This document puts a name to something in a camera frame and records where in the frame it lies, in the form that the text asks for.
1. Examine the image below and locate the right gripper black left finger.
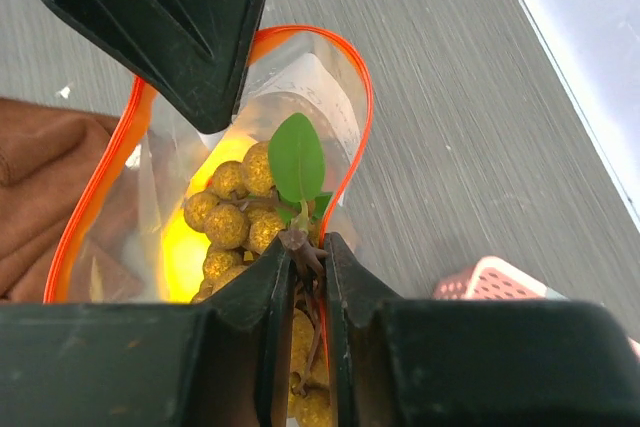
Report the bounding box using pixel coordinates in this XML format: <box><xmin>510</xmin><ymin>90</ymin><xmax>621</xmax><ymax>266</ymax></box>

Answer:
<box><xmin>1</xmin><ymin>241</ymin><xmax>294</xmax><ymax>426</ymax></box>

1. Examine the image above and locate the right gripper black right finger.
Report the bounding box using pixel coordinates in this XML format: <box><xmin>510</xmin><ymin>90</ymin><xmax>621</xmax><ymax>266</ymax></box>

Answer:
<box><xmin>324</xmin><ymin>233</ymin><xmax>639</xmax><ymax>426</ymax></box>

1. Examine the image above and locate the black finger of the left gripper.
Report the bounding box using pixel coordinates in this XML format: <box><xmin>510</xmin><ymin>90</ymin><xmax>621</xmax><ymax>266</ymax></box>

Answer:
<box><xmin>41</xmin><ymin>0</ymin><xmax>266</xmax><ymax>134</ymax></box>

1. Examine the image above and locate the yellow apple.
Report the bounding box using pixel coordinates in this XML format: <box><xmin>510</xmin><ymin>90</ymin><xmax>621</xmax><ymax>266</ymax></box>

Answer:
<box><xmin>159</xmin><ymin>135</ymin><xmax>255</xmax><ymax>303</ymax></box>

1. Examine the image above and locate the clear zip top bag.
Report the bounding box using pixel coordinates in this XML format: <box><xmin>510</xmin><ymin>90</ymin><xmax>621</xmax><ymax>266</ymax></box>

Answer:
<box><xmin>42</xmin><ymin>24</ymin><xmax>376</xmax><ymax>306</ymax></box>

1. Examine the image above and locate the brown longan bunch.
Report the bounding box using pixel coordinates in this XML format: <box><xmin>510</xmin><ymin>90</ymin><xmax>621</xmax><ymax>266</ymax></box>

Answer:
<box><xmin>183</xmin><ymin>113</ymin><xmax>332</xmax><ymax>426</ymax></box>

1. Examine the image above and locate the pink plastic basket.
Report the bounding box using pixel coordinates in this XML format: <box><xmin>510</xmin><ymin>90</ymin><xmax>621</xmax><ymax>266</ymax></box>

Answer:
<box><xmin>432</xmin><ymin>255</ymin><xmax>640</xmax><ymax>358</ymax></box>

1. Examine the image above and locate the brown cloth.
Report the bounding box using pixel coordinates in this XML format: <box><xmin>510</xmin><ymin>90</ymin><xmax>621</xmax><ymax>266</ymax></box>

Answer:
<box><xmin>1</xmin><ymin>98</ymin><xmax>142</xmax><ymax>303</ymax></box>

